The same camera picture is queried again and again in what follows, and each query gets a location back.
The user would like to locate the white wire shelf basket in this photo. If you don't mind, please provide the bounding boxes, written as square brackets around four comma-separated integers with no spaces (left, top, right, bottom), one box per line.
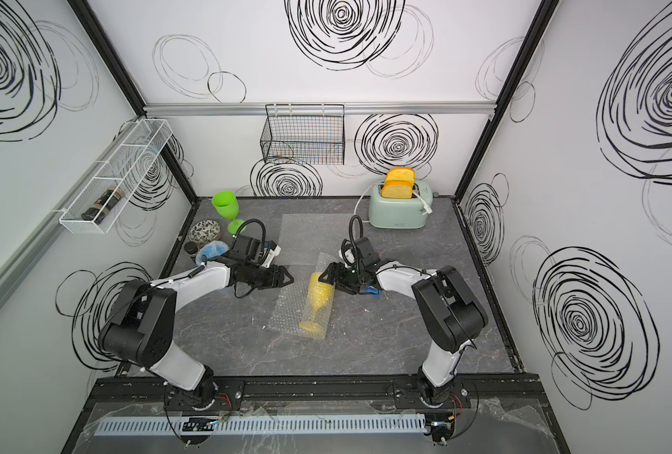
[59,118,173,235]

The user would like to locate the dark bottle in shelf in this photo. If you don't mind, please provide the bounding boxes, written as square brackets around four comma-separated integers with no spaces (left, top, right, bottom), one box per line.
[80,188,124,224]

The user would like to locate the toast slice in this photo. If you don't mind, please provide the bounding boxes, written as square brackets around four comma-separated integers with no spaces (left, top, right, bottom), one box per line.
[384,166,416,187]
[380,182,413,200]

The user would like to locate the mint green toaster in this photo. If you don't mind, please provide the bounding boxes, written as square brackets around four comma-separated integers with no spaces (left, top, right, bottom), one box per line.
[368,180,433,230]

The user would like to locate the dark spice bottle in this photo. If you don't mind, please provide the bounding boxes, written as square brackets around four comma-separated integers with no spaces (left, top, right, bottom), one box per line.
[182,241,200,262]

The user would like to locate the front toast slice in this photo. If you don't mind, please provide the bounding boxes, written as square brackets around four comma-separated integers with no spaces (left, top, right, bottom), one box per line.
[380,182,413,200]

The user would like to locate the white slotted cable duct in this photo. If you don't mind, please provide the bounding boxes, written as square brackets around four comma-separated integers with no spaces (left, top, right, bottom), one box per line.
[94,414,428,438]

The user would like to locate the white toaster cable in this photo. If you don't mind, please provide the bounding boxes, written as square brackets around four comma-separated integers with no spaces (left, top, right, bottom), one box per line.
[353,182,383,224]

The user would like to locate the patterned small bowl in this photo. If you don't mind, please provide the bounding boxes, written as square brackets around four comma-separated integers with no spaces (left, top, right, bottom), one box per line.
[187,219,221,248]

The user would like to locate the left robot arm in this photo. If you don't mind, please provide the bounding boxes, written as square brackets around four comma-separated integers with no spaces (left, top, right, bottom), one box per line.
[97,234,294,392]

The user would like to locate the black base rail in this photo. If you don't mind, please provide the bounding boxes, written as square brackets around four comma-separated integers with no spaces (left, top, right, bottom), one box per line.
[85,374,545,412]

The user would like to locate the blue plastic wine glass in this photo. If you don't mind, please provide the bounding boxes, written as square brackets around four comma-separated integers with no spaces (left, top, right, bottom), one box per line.
[196,240,230,265]

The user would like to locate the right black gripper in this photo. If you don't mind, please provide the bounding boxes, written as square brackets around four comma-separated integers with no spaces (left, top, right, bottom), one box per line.
[319,263,365,294]

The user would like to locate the black wire basket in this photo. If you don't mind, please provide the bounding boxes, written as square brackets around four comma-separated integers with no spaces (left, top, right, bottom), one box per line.
[259,103,346,165]

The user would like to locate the back toast slice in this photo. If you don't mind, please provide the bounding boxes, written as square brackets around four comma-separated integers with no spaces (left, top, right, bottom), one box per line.
[384,166,416,187]

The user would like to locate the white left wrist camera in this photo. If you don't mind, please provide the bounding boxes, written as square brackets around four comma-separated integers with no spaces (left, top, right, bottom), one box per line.
[260,241,282,267]

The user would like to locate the green plastic wine glass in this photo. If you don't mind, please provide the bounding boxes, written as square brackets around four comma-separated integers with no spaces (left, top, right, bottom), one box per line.
[211,190,244,236]

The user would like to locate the blue tape dispenser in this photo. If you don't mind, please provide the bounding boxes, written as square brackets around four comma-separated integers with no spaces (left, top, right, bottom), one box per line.
[363,286,381,297]

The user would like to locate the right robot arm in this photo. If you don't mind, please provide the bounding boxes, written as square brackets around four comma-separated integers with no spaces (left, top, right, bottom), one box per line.
[318,238,488,407]

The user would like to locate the yellow plastic wine glass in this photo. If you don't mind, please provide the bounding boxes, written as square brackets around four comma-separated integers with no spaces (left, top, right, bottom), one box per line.
[299,272,335,339]

